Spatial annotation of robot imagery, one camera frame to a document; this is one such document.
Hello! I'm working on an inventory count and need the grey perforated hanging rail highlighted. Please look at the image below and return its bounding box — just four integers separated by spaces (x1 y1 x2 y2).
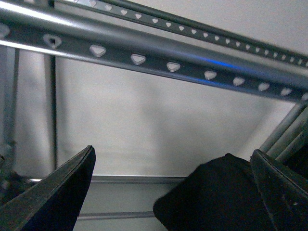
0 0 308 104

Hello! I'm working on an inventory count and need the grey metal rack frame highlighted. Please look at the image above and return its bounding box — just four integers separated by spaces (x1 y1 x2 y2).
14 50 308 229

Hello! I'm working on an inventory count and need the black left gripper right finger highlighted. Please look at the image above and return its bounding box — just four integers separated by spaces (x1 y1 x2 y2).
250 150 308 231

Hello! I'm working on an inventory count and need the rear perforated hanging rail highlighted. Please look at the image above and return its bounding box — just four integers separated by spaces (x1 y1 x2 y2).
63 0 308 68

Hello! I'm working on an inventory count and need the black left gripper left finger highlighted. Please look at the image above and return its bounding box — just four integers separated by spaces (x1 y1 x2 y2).
0 145 96 231

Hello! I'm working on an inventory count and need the black printed t-shirt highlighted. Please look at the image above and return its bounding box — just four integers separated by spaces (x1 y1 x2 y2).
153 154 274 231

